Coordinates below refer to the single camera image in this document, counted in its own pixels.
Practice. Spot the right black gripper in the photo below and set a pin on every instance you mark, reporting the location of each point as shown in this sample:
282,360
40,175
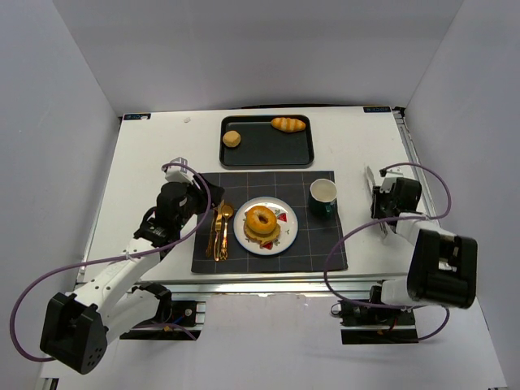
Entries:
378,204

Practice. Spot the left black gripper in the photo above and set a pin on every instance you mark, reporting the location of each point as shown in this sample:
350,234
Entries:
207,193

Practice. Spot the golden bagel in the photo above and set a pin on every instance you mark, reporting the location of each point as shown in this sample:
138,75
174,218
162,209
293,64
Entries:
261,220

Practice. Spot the brown bread slice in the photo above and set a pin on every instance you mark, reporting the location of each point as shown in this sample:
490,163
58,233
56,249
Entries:
262,238

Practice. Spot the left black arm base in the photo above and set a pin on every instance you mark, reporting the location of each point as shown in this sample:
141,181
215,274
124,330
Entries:
184,322

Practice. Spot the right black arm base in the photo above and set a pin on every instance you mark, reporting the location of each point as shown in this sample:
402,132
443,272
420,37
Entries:
361,325

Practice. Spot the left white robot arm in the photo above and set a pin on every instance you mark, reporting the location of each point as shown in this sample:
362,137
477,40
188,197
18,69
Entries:
80,325

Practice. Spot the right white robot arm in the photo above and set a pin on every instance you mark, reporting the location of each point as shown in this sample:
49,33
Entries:
443,267

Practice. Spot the striped bread roll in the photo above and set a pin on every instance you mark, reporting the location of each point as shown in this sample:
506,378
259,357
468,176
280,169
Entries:
288,125

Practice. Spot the gold knife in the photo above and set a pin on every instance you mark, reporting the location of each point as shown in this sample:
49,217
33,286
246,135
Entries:
218,231

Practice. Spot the gold spoon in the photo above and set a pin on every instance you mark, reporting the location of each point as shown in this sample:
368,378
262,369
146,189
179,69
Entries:
227,213

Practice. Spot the gold fork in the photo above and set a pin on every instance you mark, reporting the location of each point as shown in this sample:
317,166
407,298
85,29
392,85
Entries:
210,249

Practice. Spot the green mug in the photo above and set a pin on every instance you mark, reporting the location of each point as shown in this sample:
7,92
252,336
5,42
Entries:
322,198

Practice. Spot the round pale bun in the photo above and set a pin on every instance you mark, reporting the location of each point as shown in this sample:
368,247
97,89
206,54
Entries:
231,139

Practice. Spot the black rectangular tray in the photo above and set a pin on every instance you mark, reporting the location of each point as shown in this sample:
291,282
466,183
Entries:
263,146

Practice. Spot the white plate with strawberries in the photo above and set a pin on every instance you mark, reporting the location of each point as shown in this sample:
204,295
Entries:
287,221

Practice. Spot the right blue corner label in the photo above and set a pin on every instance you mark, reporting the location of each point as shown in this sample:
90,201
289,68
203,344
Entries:
377,109

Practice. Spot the blue corner label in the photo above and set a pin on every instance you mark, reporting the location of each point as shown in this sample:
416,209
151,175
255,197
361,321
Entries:
377,109
136,116

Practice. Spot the left blue corner label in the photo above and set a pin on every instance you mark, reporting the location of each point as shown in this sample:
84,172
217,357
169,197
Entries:
136,116

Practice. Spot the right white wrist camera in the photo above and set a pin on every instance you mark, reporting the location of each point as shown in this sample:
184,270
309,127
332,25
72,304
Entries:
389,178

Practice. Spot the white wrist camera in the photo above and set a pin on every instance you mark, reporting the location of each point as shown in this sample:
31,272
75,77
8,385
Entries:
177,173
389,178

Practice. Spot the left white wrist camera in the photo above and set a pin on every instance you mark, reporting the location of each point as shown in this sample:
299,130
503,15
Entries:
177,173

